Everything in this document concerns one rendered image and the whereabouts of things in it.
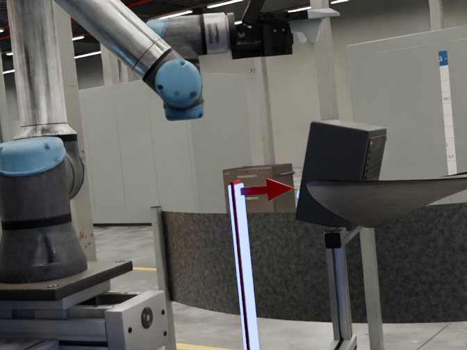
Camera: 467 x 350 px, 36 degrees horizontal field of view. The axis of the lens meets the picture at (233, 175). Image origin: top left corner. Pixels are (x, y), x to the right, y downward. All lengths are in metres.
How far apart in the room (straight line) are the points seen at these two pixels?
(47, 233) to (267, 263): 1.56
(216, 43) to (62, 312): 0.55
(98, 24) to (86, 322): 0.48
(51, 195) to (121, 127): 10.08
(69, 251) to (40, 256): 0.05
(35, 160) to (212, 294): 1.79
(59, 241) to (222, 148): 9.75
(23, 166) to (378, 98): 6.16
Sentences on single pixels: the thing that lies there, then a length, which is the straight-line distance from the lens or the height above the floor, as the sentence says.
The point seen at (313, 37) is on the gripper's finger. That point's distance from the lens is 1.32.
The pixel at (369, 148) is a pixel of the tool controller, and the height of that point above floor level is 1.19.
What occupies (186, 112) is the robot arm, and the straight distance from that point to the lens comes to 1.31.
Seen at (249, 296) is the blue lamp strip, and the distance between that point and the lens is 0.77.
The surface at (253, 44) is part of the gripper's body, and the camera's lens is 1.35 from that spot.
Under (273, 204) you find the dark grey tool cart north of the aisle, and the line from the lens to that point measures 7.43.
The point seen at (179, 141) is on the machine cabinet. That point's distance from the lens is 10.49.
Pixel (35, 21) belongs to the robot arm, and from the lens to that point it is 1.36.
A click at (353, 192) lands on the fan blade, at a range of 0.69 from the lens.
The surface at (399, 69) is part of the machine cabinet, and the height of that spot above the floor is 1.73.
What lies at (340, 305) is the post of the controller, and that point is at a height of 0.92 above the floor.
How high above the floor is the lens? 1.24
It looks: 3 degrees down
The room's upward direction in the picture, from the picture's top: 6 degrees counter-clockwise
